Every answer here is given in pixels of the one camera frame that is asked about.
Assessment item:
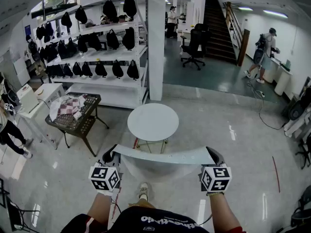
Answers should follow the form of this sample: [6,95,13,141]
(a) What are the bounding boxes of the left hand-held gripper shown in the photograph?
[88,146,122,193]

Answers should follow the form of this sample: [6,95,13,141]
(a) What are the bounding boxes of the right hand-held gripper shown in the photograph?
[200,146,233,196]

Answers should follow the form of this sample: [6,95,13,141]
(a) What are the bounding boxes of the light blue floral tablecloth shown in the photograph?
[112,144,217,183]

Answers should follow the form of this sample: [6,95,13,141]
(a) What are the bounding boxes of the person's right forearm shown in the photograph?
[208,193,241,233]

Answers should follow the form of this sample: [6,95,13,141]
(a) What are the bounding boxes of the person's left forearm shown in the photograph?
[85,191,115,228]

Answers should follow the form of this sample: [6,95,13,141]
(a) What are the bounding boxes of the person's white shoe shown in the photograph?
[138,182,150,200]

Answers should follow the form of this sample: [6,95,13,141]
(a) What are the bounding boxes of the white round table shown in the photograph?
[127,102,180,155]

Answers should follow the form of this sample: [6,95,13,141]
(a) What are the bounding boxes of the person's beige shorts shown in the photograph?
[128,200,156,210]

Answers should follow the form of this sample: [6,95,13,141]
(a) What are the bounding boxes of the red floor tape strip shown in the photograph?
[272,156,281,193]

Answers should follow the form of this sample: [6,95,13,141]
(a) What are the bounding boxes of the white metal shelving rack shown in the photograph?
[31,0,150,110]

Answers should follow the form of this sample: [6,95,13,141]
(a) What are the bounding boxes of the red checked cloth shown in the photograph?
[57,96,86,117]

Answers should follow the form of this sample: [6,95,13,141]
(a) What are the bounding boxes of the checkered folded cloths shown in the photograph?
[49,94,88,122]

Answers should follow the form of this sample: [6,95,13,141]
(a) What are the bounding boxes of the person's black and red shirt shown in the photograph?
[60,206,243,233]

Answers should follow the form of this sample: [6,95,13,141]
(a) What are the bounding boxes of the black rolling chair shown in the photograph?
[295,134,311,169]

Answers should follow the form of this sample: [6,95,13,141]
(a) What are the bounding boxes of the black oval device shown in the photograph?
[288,100,307,121]

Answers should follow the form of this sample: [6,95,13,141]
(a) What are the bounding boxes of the white cabinet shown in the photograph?
[17,83,66,150]

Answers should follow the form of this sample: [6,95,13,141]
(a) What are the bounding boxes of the white counter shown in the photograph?
[263,57,294,97]

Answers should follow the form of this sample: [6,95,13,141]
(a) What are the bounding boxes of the white box appliance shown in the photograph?
[16,83,39,114]

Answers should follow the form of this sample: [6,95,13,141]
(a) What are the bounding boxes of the white square pillar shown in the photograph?
[148,0,167,101]

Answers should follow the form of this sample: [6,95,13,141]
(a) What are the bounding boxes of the brown wooden stair handrail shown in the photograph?
[225,1,251,67]

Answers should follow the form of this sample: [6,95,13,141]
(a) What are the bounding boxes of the grey equipment case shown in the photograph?
[99,34,122,51]

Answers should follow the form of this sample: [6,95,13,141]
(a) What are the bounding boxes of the black metal stand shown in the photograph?
[0,178,39,233]

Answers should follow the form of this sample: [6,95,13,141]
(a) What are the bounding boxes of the black office chair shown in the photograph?
[180,23,211,70]

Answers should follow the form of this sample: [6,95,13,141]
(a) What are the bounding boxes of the dark wooden staircase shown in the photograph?
[203,0,238,65]

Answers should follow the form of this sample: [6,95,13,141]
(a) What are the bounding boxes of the white desk with curved legs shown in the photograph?
[181,28,195,55]

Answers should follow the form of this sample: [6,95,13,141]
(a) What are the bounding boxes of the rows of black bags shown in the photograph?
[25,0,140,81]

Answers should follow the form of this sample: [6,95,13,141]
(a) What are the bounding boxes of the black floor cable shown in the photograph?
[258,96,289,131]

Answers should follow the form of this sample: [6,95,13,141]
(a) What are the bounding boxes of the white desk frame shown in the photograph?
[283,113,311,138]

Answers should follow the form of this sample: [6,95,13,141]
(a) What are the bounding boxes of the black bag with straps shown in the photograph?
[290,185,311,228]

